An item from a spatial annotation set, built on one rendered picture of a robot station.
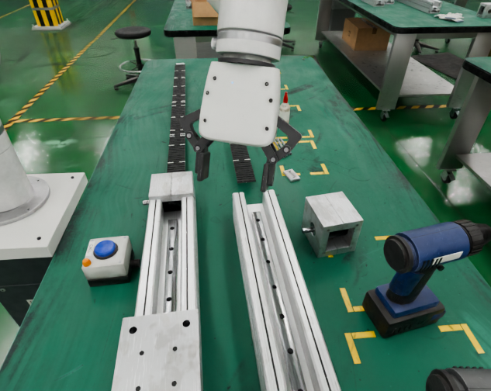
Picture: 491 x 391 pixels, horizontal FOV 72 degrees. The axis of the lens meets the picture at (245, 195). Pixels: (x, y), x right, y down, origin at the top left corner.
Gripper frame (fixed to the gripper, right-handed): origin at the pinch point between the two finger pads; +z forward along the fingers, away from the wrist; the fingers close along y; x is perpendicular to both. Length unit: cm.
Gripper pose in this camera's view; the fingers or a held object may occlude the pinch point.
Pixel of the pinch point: (233, 178)
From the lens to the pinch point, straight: 47.7
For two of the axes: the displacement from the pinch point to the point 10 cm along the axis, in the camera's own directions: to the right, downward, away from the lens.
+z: -1.2, 9.6, 2.6
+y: 9.7, 1.7, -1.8
